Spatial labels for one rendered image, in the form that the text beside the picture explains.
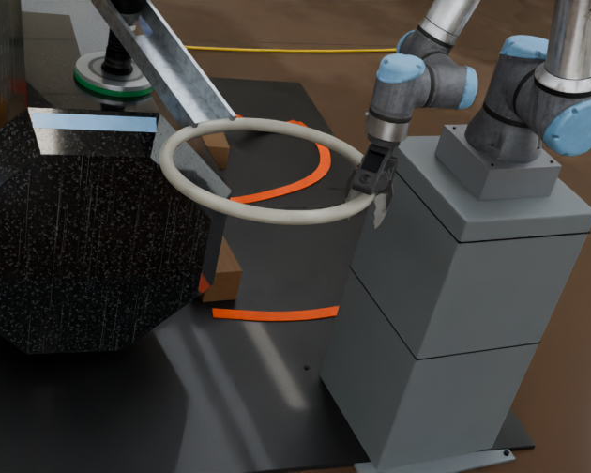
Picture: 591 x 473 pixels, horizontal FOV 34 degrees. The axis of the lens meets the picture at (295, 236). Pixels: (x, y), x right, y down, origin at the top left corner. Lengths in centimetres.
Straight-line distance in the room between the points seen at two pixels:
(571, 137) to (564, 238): 37
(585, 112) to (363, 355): 97
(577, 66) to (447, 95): 30
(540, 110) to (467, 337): 65
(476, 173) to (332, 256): 125
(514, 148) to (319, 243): 135
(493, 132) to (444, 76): 38
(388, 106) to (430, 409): 98
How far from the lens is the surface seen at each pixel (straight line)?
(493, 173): 232
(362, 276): 267
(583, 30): 211
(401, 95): 197
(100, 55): 268
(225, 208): 193
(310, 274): 338
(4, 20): 302
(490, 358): 263
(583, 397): 332
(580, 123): 218
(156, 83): 235
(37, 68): 264
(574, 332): 360
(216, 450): 267
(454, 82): 203
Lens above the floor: 194
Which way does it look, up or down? 33 degrees down
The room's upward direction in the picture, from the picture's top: 14 degrees clockwise
